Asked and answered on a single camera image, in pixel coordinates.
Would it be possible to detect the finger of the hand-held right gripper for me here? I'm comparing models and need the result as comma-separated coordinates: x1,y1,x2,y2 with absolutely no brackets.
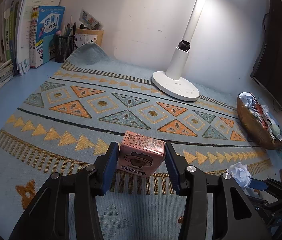
248,176,282,193
246,195,279,210

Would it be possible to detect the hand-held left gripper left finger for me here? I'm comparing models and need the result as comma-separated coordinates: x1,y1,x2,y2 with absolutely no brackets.
8,141,120,240

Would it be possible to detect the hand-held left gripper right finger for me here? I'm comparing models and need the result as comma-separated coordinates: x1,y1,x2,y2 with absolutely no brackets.
164,142,272,240

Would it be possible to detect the small white paper ball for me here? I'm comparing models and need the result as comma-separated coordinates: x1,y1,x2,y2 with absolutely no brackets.
226,162,252,189

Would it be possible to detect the pink carton box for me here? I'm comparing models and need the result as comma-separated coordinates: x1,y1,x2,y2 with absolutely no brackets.
117,130,166,178

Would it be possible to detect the red carton box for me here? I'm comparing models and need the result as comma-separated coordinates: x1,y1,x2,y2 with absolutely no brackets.
253,103,269,120
258,116,272,133

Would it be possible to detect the brown ribbed bowl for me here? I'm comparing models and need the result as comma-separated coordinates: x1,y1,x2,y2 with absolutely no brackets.
236,92,282,150

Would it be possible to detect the blue patterned rug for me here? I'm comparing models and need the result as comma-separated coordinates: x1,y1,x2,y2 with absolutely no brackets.
0,42,274,240

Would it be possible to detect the white desk lamp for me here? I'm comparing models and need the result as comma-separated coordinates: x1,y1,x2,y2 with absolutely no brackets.
151,0,259,102

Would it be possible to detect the black monitor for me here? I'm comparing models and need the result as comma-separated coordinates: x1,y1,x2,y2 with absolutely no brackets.
250,0,282,120

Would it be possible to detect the black mesh pen holder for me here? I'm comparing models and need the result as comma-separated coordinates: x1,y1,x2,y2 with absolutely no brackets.
53,34,75,63

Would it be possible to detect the brown cardboard pen holder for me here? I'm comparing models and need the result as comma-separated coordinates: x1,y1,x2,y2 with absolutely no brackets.
75,27,104,49

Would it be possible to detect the printed plastic card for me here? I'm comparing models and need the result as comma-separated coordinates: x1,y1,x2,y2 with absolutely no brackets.
79,9,104,30

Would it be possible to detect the row of upright books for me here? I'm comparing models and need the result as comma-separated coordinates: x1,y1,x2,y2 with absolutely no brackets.
0,0,66,77

